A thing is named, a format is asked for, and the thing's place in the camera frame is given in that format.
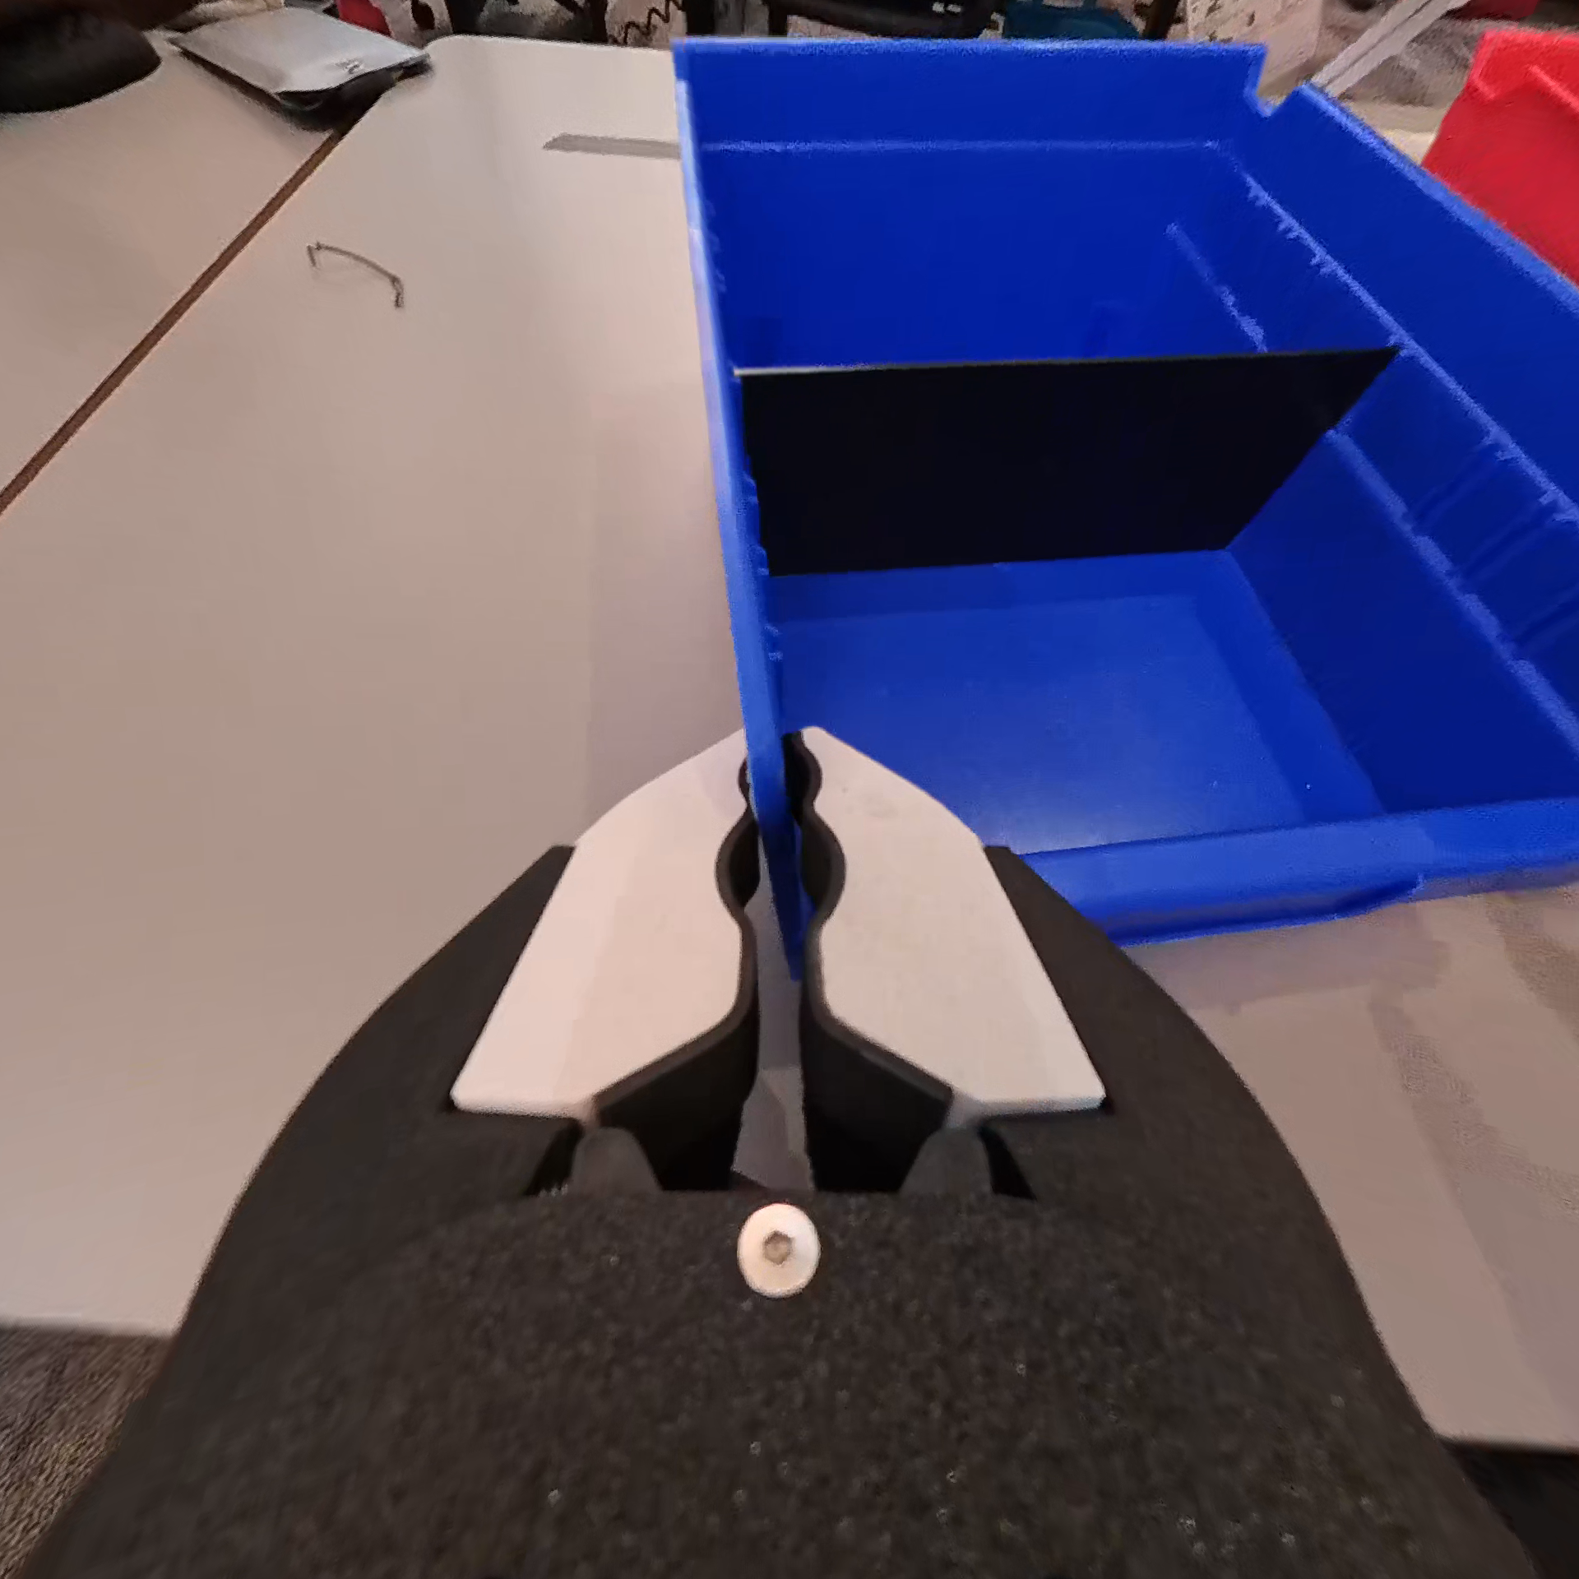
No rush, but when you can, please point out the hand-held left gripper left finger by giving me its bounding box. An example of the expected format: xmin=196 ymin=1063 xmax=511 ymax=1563
xmin=447 ymin=727 xmax=760 ymax=1194

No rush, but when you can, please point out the white table leg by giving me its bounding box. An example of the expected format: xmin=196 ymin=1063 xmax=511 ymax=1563
xmin=1311 ymin=0 xmax=1465 ymax=104

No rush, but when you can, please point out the black bin divider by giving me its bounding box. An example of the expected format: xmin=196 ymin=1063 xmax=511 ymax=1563
xmin=735 ymin=347 xmax=1403 ymax=581

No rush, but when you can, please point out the red storage bin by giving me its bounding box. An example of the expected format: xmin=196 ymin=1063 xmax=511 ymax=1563
xmin=1418 ymin=30 xmax=1579 ymax=294

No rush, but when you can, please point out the grey foil pouch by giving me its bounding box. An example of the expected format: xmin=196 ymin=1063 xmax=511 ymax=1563
xmin=166 ymin=5 xmax=434 ymax=127

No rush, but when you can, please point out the large blue storage bin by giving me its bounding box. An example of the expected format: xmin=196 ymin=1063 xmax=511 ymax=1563
xmin=671 ymin=36 xmax=1579 ymax=947

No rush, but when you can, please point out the bent metal wire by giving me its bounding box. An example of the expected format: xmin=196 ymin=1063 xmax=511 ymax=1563
xmin=304 ymin=239 xmax=409 ymax=311

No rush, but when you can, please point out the black bag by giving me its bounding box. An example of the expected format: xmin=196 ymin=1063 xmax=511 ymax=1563
xmin=0 ymin=12 xmax=163 ymax=117

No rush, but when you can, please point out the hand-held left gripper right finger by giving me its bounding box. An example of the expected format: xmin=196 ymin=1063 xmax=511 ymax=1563
xmin=786 ymin=725 xmax=1110 ymax=1194

